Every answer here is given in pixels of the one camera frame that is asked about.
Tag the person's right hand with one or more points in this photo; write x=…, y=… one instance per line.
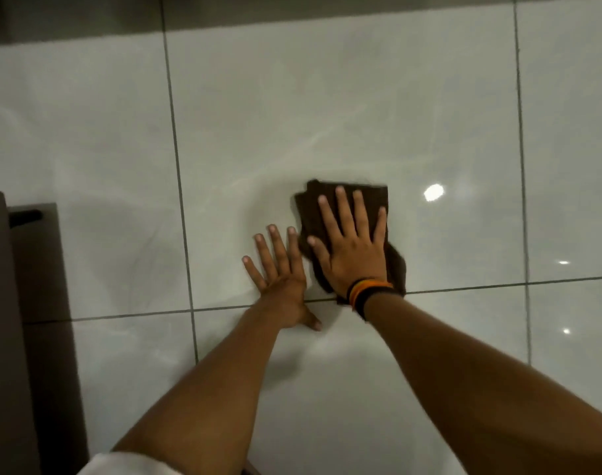
x=355, y=259

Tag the person's left hand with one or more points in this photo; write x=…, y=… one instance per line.
x=281, y=291

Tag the person's left little finger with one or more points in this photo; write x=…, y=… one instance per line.
x=254, y=274

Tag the person's left middle finger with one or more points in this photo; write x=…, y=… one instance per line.
x=279, y=249

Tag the person's right middle finger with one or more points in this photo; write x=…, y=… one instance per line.
x=346, y=212

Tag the person's right little finger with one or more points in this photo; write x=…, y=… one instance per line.
x=380, y=226

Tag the person's right thumb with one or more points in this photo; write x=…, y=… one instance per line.
x=319, y=249

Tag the person's left thumb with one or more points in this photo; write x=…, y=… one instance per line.
x=313, y=322

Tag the brown cleaning cloth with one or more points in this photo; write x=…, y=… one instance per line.
x=313, y=212

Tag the person's right forearm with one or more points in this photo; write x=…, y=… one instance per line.
x=479, y=390

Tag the person's left forearm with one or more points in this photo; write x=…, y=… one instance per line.
x=217, y=390

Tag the orange wristband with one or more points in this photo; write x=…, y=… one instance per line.
x=368, y=287

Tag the black wristband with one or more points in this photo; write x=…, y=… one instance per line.
x=375, y=294

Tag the white sleeve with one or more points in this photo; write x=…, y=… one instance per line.
x=128, y=465

